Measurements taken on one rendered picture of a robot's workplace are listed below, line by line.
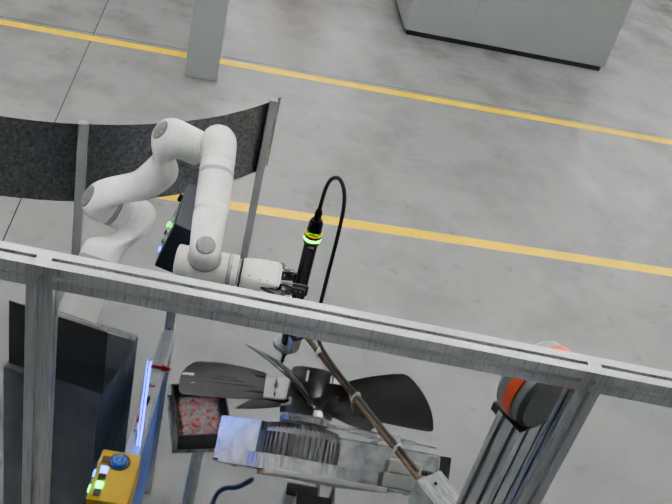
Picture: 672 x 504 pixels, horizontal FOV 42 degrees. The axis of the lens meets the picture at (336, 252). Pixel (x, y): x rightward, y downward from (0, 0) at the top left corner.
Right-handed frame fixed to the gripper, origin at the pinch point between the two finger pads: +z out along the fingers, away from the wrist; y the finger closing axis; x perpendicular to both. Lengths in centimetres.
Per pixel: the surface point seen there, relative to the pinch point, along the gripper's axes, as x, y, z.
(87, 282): 49, 74, -36
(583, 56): -144, -624, 258
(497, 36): -140, -617, 171
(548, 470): 27, 74, 43
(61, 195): -96, -158, -102
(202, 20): -110, -427, -79
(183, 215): -30, -63, -37
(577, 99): -156, -547, 242
